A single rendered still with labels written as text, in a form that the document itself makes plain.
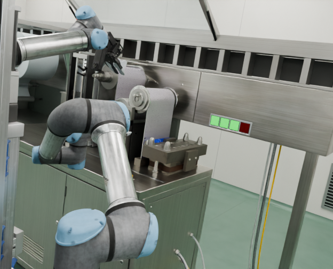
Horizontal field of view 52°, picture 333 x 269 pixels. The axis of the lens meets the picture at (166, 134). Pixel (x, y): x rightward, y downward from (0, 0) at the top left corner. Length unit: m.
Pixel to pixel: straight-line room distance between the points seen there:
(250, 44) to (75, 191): 1.19
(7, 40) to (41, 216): 1.48
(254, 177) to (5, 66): 3.90
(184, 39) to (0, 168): 1.48
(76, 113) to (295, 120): 1.09
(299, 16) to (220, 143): 1.78
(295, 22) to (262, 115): 2.57
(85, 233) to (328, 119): 1.25
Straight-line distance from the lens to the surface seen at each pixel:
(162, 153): 1.71
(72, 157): 1.50
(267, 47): 1.85
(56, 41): 1.28
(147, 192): 1.54
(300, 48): 1.80
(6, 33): 0.80
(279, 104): 1.81
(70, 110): 1.12
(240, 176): 4.52
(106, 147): 1.07
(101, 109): 1.13
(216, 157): 4.63
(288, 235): 2.08
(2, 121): 0.82
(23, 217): 2.32
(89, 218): 0.90
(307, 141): 1.78
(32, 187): 2.17
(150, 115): 1.84
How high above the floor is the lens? 1.45
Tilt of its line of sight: 11 degrees down
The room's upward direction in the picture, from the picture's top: 9 degrees clockwise
